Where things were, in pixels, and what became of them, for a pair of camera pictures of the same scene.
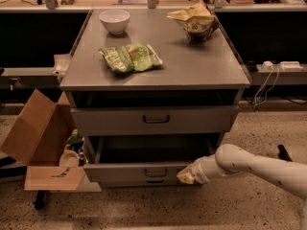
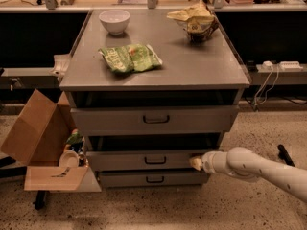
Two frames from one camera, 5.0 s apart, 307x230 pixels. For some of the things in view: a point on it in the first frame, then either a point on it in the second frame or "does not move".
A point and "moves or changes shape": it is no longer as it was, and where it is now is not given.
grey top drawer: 134,121 does not move
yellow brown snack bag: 198,21 does not move
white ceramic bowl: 115,20 does not move
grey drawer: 144,161 moves or changes shape
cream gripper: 199,171 -> 207,163
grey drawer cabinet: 148,101 does not move
